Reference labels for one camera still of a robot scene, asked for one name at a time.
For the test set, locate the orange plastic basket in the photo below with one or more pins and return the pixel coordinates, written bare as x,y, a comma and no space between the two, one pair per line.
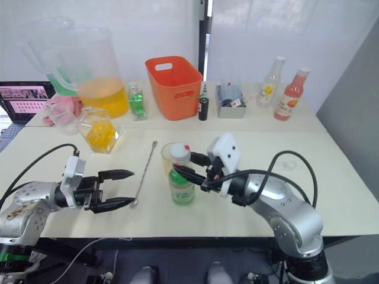
174,85

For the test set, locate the small clear measuring cup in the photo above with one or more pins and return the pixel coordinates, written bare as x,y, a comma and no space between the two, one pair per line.
62,119

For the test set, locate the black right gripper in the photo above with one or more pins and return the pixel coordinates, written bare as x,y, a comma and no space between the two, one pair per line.
213,177

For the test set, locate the small black bottle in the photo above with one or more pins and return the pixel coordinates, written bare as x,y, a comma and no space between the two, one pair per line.
203,108

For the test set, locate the large pitcher orange liquid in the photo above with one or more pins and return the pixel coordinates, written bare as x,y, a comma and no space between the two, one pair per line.
102,94

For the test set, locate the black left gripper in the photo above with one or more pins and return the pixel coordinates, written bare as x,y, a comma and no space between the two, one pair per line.
89,192

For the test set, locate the large pitcher green liquid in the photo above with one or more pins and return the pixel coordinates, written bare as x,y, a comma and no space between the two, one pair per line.
44,53

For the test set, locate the grey metal box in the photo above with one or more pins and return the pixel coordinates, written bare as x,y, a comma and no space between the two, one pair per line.
232,112

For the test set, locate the long metal bar spoon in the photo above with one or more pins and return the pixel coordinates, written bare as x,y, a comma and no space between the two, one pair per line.
145,168

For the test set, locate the small glass bottle green liquid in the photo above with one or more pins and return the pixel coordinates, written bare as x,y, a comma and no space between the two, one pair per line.
137,102

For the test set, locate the pink cloth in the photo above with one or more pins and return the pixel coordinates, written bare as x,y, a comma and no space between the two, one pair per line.
63,103

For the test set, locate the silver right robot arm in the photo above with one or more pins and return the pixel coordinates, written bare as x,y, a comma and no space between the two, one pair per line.
287,213

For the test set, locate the open laptop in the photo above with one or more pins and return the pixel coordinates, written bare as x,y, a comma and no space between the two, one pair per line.
20,100

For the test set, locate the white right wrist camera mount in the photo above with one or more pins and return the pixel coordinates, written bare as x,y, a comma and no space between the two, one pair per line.
228,151

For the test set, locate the pink juice bottle white cap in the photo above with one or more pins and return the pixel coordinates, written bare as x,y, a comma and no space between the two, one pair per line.
287,100

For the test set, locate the green juice bottle white cap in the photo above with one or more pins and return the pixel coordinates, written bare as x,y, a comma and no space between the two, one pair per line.
182,193

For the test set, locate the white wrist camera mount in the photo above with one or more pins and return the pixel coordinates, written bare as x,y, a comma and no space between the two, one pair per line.
74,170
228,151

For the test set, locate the black vertical post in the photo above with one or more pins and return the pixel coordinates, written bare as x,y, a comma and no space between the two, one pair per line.
205,44

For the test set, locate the clear drinking glass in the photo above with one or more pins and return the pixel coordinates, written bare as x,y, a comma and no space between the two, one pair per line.
165,159

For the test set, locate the clear bottle yellow label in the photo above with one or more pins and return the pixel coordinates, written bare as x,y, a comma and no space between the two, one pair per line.
269,88

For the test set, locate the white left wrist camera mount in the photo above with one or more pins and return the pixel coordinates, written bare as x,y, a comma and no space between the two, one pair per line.
74,170

